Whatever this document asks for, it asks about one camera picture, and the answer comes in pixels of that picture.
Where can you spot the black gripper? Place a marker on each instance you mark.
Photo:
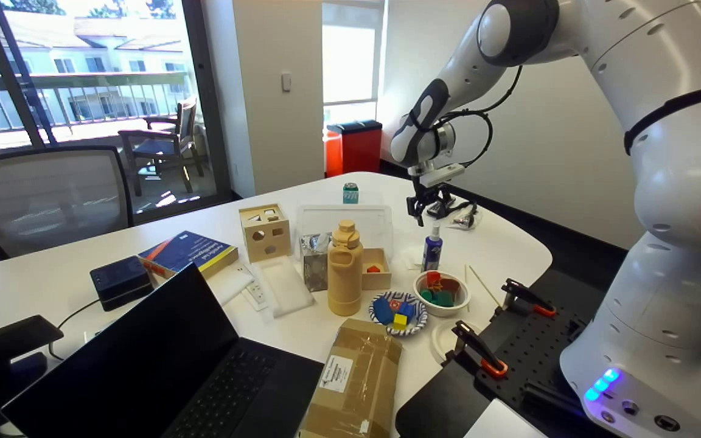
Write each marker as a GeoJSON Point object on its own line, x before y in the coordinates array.
{"type": "Point", "coordinates": [432, 197]}

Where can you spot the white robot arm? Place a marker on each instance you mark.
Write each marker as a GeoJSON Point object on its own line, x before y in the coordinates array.
{"type": "Point", "coordinates": [676, 308]}

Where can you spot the black pens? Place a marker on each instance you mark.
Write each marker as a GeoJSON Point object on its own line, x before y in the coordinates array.
{"type": "Point", "coordinates": [469, 215]}

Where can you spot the blue sanitizer bottle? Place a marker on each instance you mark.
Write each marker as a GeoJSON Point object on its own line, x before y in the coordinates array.
{"type": "Point", "coordinates": [432, 254]}

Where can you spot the red toy block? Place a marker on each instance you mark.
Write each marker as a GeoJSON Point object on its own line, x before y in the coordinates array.
{"type": "Point", "coordinates": [432, 280]}

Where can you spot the small teal jar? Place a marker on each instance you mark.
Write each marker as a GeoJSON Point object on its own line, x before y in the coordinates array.
{"type": "Point", "coordinates": [352, 192]}

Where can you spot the green toy block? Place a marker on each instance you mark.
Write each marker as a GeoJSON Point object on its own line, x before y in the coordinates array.
{"type": "Point", "coordinates": [441, 297]}

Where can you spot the small open wooden box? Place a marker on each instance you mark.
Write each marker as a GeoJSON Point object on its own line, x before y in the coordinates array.
{"type": "Point", "coordinates": [375, 280]}

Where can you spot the wooden chopstick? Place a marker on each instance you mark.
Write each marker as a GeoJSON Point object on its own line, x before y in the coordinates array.
{"type": "Point", "coordinates": [483, 286]}

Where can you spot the red bin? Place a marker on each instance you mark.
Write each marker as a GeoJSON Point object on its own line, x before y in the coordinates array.
{"type": "Point", "coordinates": [363, 150]}

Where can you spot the white bowl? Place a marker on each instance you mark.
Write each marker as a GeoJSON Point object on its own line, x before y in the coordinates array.
{"type": "Point", "coordinates": [441, 308]}

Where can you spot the colourful bowl of items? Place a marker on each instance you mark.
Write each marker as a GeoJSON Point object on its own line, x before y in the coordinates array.
{"type": "Point", "coordinates": [419, 319]}

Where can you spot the blue toy block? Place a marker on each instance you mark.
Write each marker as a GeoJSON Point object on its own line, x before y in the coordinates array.
{"type": "Point", "coordinates": [382, 309]}

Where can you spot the orange bin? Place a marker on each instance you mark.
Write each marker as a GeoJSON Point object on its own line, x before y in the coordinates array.
{"type": "Point", "coordinates": [335, 153]}

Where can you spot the yellow toy block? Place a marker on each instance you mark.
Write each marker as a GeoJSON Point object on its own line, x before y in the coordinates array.
{"type": "Point", "coordinates": [401, 322]}

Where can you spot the black orange clamp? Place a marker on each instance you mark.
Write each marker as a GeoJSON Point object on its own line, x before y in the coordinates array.
{"type": "Point", "coordinates": [524, 293]}
{"type": "Point", "coordinates": [475, 349]}

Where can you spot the clear glass jar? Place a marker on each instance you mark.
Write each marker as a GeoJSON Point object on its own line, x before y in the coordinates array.
{"type": "Point", "coordinates": [314, 271]}

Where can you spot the wooden shape sorter box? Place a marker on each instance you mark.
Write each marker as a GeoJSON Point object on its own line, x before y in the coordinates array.
{"type": "Point", "coordinates": [269, 236]}

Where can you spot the white plastic packet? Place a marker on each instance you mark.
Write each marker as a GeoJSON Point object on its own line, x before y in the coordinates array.
{"type": "Point", "coordinates": [283, 288]}

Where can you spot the black mounting board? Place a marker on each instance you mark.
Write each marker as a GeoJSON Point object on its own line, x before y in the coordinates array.
{"type": "Point", "coordinates": [528, 343]}

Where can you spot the narrow window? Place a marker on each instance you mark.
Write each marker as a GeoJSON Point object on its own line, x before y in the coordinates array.
{"type": "Point", "coordinates": [352, 57]}

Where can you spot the brown cardboard box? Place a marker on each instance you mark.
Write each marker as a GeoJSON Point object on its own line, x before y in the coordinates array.
{"type": "Point", "coordinates": [358, 381]}

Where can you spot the white paper sheet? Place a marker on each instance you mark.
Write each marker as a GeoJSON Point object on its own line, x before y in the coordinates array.
{"type": "Point", "coordinates": [233, 286]}

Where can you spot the white card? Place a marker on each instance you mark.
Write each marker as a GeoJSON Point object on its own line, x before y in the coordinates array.
{"type": "Point", "coordinates": [503, 421]}

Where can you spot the blue book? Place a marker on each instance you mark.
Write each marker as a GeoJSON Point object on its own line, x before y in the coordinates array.
{"type": "Point", "coordinates": [189, 249]}

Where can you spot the dark patio chair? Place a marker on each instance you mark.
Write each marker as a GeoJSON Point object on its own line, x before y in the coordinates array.
{"type": "Point", "coordinates": [180, 130]}

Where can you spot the black square box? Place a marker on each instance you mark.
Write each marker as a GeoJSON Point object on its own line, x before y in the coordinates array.
{"type": "Point", "coordinates": [119, 280]}

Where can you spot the black laptop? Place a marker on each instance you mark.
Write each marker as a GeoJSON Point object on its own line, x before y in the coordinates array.
{"type": "Point", "coordinates": [139, 365]}

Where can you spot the glass patio door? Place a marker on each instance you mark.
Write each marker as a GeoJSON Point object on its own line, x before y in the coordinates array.
{"type": "Point", "coordinates": [98, 80]}

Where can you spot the grey mesh office chair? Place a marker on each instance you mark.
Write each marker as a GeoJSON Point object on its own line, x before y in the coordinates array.
{"type": "Point", "coordinates": [42, 197]}

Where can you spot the black phone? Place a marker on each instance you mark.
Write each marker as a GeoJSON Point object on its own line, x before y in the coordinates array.
{"type": "Point", "coordinates": [10, 334]}

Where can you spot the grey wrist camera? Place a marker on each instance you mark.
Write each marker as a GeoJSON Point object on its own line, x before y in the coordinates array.
{"type": "Point", "coordinates": [441, 175]}

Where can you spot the white light switch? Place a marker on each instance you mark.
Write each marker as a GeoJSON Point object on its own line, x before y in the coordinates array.
{"type": "Point", "coordinates": [286, 80]}

